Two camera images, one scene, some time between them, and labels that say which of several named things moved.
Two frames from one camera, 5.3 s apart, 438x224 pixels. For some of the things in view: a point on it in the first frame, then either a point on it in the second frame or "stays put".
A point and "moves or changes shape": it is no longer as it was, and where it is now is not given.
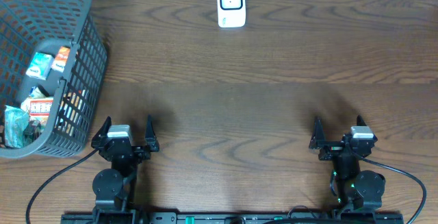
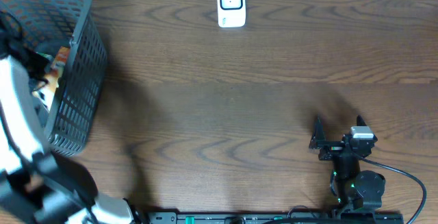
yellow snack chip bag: x=39 y=108 moves or changes shape
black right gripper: x=318 y=141 stays put
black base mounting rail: x=339 y=217 stays put
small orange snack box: x=60 y=60 stays put
